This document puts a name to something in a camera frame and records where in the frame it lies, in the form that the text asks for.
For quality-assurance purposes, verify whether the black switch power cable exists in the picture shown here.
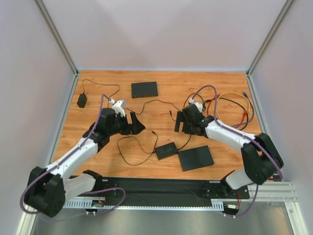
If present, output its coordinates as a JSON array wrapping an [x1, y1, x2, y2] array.
[[116, 131, 159, 166]]

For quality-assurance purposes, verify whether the black cable with usb plug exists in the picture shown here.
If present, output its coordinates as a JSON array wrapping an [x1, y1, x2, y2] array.
[[133, 94, 205, 151]]

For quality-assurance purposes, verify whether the black network switch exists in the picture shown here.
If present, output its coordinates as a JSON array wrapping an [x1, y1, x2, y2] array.
[[131, 81, 158, 98], [178, 145, 214, 172]]

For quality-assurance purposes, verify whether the small black box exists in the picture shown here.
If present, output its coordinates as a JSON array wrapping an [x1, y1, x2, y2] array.
[[155, 142, 178, 161]]

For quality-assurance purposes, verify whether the black ethernet cable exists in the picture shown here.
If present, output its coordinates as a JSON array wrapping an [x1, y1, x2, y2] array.
[[204, 97, 249, 132]]

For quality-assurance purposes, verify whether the blue ethernet cable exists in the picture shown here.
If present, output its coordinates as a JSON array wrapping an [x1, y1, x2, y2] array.
[[231, 91, 255, 128]]

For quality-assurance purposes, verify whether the yellow ethernet cable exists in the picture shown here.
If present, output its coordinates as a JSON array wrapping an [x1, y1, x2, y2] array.
[[216, 92, 252, 120]]

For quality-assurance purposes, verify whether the thin black adapter cable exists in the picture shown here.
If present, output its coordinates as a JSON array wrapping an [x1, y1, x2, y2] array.
[[82, 78, 121, 98]]

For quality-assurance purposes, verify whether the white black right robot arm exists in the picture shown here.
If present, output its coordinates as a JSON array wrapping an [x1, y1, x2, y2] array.
[[175, 104, 284, 190]]

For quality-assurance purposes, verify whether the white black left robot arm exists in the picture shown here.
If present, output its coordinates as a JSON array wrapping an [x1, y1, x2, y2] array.
[[20, 108, 146, 218]]

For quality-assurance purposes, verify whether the black power adapter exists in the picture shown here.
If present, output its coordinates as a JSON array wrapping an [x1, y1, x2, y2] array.
[[77, 93, 87, 108]]

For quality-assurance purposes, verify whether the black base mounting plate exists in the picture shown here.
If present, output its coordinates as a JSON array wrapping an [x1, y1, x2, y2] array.
[[102, 177, 250, 208]]

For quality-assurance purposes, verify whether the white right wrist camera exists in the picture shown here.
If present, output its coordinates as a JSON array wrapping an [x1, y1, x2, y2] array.
[[188, 98, 203, 113]]

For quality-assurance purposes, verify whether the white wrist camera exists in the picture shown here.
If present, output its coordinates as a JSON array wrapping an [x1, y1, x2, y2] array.
[[188, 98, 203, 113], [109, 99, 126, 117]]

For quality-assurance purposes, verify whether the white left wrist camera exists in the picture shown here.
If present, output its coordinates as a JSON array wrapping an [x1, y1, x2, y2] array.
[[109, 99, 126, 117]]

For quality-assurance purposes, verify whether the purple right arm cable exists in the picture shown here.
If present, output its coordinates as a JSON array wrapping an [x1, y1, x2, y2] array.
[[190, 85, 284, 218]]

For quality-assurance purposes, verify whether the aluminium front frame rail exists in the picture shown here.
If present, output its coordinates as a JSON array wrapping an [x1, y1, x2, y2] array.
[[14, 177, 309, 235]]

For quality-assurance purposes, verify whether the left aluminium frame post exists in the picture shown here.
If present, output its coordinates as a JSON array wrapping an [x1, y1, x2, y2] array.
[[34, 0, 79, 75]]

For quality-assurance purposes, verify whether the aluminium frame post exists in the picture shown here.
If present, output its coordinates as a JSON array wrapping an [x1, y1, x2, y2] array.
[[246, 0, 295, 77], [34, 0, 79, 75]]

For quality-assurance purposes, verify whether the right aluminium frame post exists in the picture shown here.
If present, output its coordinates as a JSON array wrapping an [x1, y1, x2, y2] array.
[[246, 0, 295, 77]]

